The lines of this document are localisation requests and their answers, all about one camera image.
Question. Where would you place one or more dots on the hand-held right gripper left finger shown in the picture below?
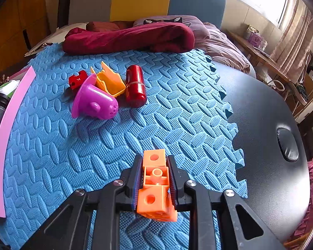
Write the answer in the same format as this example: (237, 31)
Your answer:
(137, 192)

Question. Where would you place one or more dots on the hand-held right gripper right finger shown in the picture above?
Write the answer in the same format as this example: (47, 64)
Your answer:
(172, 190)

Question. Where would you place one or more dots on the orange toy blocks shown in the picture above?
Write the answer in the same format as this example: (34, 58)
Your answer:
(154, 177)

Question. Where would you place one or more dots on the purple toy cup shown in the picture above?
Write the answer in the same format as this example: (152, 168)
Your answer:
(94, 101)

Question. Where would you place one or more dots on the red capsule case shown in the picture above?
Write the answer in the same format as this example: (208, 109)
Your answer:
(134, 86)

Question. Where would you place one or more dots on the red toy piece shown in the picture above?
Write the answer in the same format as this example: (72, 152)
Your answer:
(77, 80)

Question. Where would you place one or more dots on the pink cardboard box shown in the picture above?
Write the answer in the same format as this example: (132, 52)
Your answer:
(5, 140)

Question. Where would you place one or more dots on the white green toy box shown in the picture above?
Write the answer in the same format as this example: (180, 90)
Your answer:
(9, 86)

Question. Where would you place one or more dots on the brown wooden peg brush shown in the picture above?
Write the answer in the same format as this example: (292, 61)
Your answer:
(1, 79)

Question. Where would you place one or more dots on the blue foam puzzle mat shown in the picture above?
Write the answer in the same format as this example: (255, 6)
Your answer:
(185, 125)

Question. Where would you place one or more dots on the black oval table plug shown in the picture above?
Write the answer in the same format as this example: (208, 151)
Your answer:
(288, 143)

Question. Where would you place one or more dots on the pink bed quilt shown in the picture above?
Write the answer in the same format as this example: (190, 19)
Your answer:
(224, 49)

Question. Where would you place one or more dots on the maroon blanket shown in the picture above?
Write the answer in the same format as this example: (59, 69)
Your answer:
(135, 39)

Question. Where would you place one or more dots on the wooden side desk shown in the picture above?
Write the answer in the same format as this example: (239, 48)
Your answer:
(266, 57)

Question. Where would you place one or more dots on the purple cat pillow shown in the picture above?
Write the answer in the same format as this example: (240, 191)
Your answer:
(198, 28)

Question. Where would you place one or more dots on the maroon pillow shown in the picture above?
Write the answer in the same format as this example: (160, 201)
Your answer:
(104, 26)

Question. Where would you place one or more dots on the purple gift box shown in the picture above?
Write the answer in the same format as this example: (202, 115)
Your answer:
(255, 39)

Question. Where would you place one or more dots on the white tote bag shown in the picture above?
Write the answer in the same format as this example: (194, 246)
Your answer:
(52, 36)

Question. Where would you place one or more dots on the pink patterned curtain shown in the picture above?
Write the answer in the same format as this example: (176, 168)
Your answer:
(292, 39)

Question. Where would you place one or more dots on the black rolled mat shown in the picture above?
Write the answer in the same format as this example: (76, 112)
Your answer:
(66, 2)

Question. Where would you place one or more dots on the wooden wardrobe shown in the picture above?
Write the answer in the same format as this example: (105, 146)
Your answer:
(15, 18)

